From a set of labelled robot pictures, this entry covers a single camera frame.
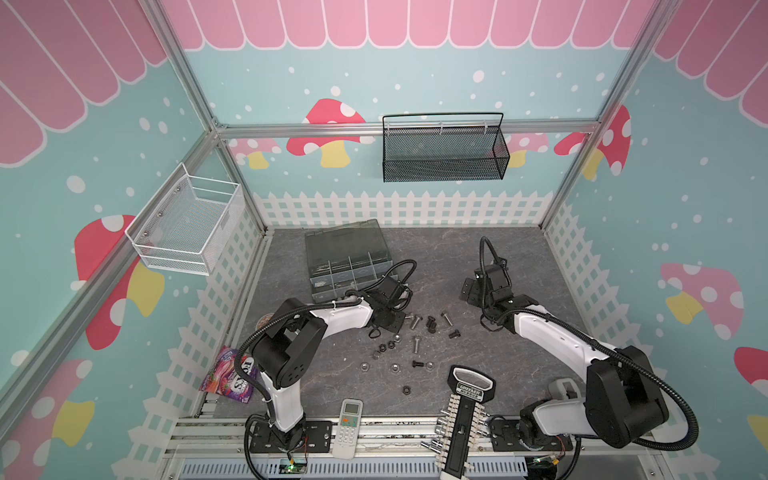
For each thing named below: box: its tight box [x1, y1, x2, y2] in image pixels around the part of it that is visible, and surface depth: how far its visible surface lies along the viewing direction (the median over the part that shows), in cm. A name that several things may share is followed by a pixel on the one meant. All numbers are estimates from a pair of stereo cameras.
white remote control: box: [332, 398, 364, 460], surface depth 76 cm
